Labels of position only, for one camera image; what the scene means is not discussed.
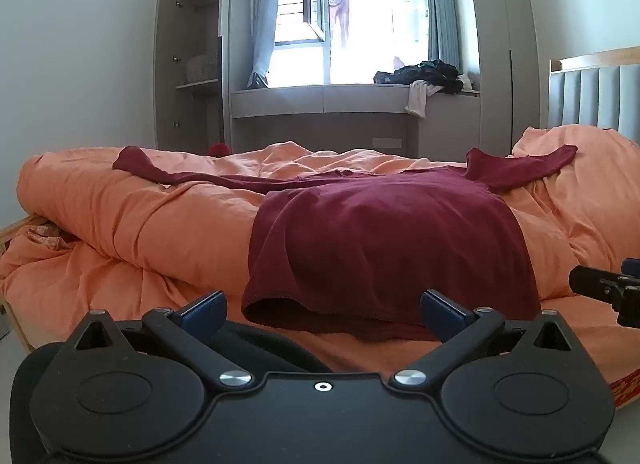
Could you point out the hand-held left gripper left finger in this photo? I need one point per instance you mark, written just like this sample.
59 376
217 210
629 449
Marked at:
202 315

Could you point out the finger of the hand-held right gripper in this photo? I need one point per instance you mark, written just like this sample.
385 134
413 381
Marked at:
595 281

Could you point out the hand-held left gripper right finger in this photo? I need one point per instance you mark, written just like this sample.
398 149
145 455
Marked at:
441 313

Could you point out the maroon long-sleeve shirt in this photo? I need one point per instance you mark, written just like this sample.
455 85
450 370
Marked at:
375 234

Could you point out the pile of dark clothes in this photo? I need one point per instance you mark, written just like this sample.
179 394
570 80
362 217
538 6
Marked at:
425 73

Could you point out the dark cloth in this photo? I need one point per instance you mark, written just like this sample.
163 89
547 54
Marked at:
280 349

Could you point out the orange pillow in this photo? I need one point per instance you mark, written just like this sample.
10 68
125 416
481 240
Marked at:
600 179

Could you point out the orange duvet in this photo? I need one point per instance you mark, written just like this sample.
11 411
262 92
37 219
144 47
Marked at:
150 224

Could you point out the red patterned bedsheet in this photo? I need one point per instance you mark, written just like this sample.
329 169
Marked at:
625 389

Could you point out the red plush object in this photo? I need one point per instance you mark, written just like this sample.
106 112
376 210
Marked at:
219 149

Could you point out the grey padded headboard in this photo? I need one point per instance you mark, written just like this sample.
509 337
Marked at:
590 94

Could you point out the white garment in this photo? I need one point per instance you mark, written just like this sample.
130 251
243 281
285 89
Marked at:
417 99

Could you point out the grey window seat cabinet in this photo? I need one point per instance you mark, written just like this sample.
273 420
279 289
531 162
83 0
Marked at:
325 114

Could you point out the white bag on shelf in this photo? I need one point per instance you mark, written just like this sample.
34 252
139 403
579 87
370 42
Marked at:
202 67

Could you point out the open grey wardrobe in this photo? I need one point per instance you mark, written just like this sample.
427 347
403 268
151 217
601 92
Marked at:
195 64

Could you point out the tall grey wardrobe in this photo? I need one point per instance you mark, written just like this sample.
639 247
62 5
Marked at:
505 44

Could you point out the hanging pink garment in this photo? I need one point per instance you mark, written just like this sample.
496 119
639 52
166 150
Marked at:
340 19

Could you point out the window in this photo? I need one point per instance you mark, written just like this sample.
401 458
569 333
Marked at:
350 14

